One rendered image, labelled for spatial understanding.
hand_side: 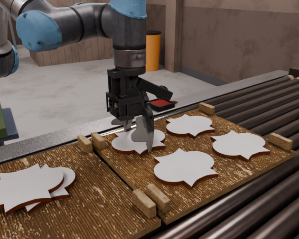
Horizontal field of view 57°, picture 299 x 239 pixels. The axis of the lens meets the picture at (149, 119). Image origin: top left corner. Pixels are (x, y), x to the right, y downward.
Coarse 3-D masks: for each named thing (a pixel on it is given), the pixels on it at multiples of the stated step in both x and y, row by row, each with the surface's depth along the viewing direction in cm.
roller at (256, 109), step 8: (288, 96) 111; (296, 96) 113; (264, 104) 103; (272, 104) 104; (280, 104) 106; (240, 112) 97; (248, 112) 96; (256, 112) 98; (232, 120) 91; (240, 120) 93
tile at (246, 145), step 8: (216, 136) 75; (224, 136) 75; (232, 136) 75; (240, 136) 75; (248, 136) 75; (256, 136) 75; (216, 144) 71; (224, 144) 71; (232, 144) 71; (240, 144) 71; (248, 144) 71; (256, 144) 71; (264, 144) 71; (216, 152) 68; (224, 152) 67; (232, 152) 67; (240, 152) 67; (248, 152) 67; (256, 152) 67; (264, 152) 68; (248, 160) 65
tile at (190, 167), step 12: (168, 156) 65; (180, 156) 65; (192, 156) 65; (204, 156) 65; (156, 168) 61; (168, 168) 61; (180, 168) 61; (192, 168) 61; (204, 168) 61; (168, 180) 57; (180, 180) 57; (192, 180) 57
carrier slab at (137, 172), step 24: (216, 120) 86; (168, 144) 73; (192, 144) 73; (120, 168) 63; (144, 168) 63; (216, 168) 63; (240, 168) 63; (264, 168) 63; (144, 192) 55; (168, 192) 55; (192, 192) 55; (216, 192) 55; (168, 216) 49
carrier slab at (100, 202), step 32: (32, 160) 66; (64, 160) 66; (96, 160) 66; (96, 192) 55; (128, 192) 55; (0, 224) 48; (32, 224) 48; (64, 224) 48; (96, 224) 48; (128, 224) 48; (160, 224) 49
